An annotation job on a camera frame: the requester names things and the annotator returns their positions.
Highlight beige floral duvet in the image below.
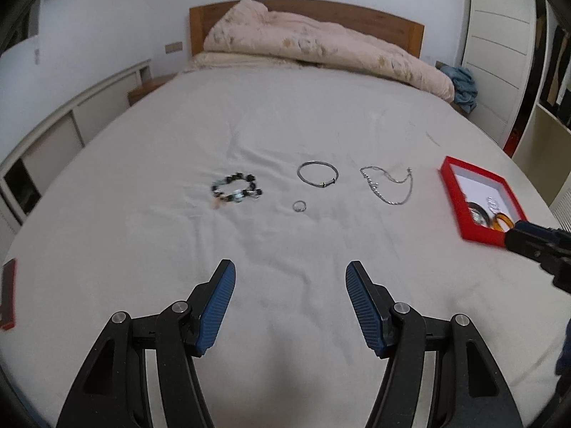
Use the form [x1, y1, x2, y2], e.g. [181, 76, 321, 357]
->
[203, 0, 456, 101]

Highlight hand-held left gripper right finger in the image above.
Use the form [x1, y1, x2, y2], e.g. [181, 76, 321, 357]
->
[345, 260, 525, 428]

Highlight wooden nightstand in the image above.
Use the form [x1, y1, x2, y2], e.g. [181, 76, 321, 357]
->
[128, 73, 179, 107]

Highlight blue crumpled clothes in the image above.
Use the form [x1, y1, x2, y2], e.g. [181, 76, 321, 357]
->
[439, 65, 478, 114]

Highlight open closet shelf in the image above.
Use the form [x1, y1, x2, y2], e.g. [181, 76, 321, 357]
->
[511, 0, 571, 228]

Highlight red jewelry box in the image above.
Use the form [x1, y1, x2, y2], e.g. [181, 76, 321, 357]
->
[439, 156, 528, 244]

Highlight low slatted white cabinet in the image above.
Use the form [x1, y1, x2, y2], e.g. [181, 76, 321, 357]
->
[0, 59, 152, 237]

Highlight hanging clothes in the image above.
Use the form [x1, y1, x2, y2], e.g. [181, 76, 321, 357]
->
[537, 22, 571, 117]

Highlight dark grey bangle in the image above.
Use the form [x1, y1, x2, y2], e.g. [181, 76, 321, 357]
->
[466, 203, 491, 226]

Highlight black beaded bracelet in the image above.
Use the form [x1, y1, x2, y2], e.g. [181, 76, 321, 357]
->
[211, 172, 264, 210]

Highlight wooden headboard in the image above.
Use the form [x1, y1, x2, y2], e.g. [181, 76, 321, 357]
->
[189, 0, 424, 60]

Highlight silver chain necklace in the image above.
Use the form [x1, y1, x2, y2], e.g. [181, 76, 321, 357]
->
[360, 166, 413, 206]

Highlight thin silver bangle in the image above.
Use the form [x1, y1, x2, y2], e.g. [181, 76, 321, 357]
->
[297, 161, 338, 188]

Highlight phone in red case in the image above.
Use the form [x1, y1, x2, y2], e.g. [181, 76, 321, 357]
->
[0, 259, 17, 331]

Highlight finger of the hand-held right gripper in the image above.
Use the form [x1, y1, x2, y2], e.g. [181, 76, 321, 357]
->
[505, 229, 571, 295]
[515, 220, 571, 238]

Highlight beige pillow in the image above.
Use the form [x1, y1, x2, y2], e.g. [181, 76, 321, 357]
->
[183, 52, 304, 72]

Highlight white wardrobe door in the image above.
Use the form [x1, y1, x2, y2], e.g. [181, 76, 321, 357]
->
[459, 0, 536, 152]

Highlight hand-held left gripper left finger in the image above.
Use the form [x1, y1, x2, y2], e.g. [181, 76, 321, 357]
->
[56, 259, 236, 428]

